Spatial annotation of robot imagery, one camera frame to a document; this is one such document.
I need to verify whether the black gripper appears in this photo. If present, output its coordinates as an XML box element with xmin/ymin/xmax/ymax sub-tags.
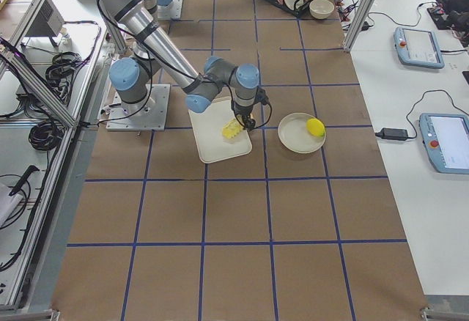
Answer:
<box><xmin>232</xmin><ymin>97</ymin><xmax>256</xmax><ymax>132</ymax></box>

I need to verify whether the yellow bread roll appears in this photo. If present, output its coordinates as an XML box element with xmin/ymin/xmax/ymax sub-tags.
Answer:
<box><xmin>221</xmin><ymin>118</ymin><xmax>247</xmax><ymax>139</ymax></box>

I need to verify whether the cream round plate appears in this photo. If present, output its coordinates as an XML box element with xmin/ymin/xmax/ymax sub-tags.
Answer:
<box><xmin>278</xmin><ymin>113</ymin><xmax>326</xmax><ymax>154</ymax></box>

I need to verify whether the cream rectangular tray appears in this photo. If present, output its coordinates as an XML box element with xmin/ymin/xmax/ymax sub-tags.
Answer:
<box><xmin>188</xmin><ymin>97</ymin><xmax>252</xmax><ymax>163</ymax></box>

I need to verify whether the yellow lemon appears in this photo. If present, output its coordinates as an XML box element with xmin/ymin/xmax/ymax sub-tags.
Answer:
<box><xmin>306</xmin><ymin>117</ymin><xmax>325</xmax><ymax>137</ymax></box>

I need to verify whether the cream bowl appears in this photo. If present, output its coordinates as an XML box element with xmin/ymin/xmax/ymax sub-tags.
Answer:
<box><xmin>309</xmin><ymin>0</ymin><xmax>335</xmax><ymax>20</ymax></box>

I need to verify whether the black power adapter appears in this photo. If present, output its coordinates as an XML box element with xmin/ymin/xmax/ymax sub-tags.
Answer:
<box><xmin>375</xmin><ymin>128</ymin><xmax>409</xmax><ymax>141</ymax></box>

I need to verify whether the far blue teach pendant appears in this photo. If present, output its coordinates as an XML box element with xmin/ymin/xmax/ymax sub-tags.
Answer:
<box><xmin>394</xmin><ymin>26</ymin><xmax>445</xmax><ymax>69</ymax></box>

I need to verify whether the blue teach pendant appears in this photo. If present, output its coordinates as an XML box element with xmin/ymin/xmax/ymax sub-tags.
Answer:
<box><xmin>394</xmin><ymin>26</ymin><xmax>445</xmax><ymax>69</ymax></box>
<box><xmin>418</xmin><ymin>113</ymin><xmax>468</xmax><ymax>174</ymax></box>

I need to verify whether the near blue teach pendant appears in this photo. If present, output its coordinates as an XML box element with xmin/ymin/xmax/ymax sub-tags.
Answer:
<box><xmin>418</xmin><ymin>113</ymin><xmax>468</xmax><ymax>174</ymax></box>

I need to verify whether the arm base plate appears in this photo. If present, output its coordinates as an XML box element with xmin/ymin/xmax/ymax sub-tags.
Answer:
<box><xmin>157</xmin><ymin>0</ymin><xmax>183</xmax><ymax>21</ymax></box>
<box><xmin>106</xmin><ymin>84</ymin><xmax>171</xmax><ymax>131</ymax></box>

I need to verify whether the aluminium frame post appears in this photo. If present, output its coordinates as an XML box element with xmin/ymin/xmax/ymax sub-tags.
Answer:
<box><xmin>343</xmin><ymin>0</ymin><xmax>374</xmax><ymax>53</ymax></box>

